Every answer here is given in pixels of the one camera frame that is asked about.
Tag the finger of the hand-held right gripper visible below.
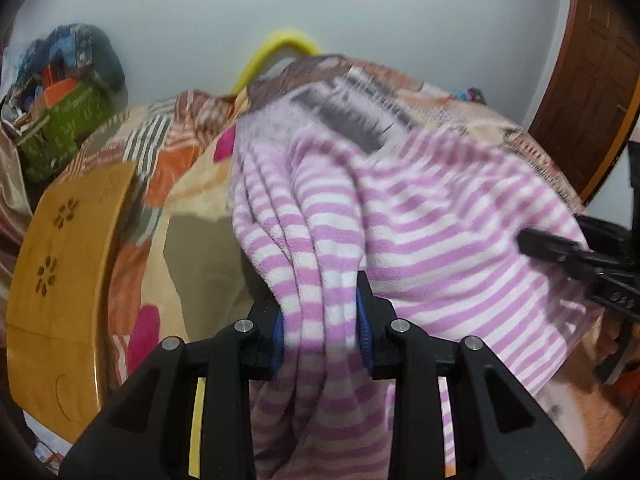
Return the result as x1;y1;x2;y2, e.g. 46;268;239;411
517;227;596;273

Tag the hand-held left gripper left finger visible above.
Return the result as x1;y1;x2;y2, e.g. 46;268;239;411
60;300;286;480

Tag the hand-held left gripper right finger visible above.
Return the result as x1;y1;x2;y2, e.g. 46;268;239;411
355;271;586;480

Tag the pink white striped towel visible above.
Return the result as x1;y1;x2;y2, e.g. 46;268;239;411
227;97;601;480

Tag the wooden door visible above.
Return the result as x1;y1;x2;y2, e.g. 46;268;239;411
527;0;640;206

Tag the wooden bed board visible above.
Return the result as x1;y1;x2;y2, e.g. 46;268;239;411
6;160;143;443

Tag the printed blanket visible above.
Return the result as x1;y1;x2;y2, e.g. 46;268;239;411
65;52;626;480

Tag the yellow curved tube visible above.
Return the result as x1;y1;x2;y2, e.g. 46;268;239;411
232;30;321;96

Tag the blue clothes pile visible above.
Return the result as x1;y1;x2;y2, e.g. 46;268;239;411
12;22;128;111

